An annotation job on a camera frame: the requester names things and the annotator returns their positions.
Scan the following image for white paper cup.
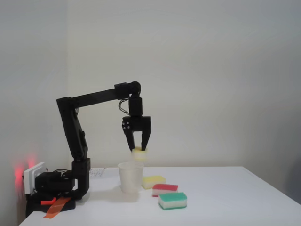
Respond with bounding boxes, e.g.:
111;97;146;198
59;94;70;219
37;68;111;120
117;161;145;194

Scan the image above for orange table clamp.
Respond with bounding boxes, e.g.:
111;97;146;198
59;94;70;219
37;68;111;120
40;196;72;220

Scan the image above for green and white sponge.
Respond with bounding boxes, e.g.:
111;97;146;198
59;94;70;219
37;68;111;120
158;192;188;210

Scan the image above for red and white sponge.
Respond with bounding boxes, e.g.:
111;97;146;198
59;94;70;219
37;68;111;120
151;183;179;198

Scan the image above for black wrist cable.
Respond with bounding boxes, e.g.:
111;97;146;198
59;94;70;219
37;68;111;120
118;97;131;116

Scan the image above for thin black base cables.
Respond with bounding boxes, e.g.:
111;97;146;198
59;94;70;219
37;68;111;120
52;167;73;178

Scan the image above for white power box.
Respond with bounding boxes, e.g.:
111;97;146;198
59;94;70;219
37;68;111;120
23;162;47;195

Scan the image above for yellow and white sponge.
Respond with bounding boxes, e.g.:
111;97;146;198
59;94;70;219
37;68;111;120
131;146;149;162
141;175;166;190

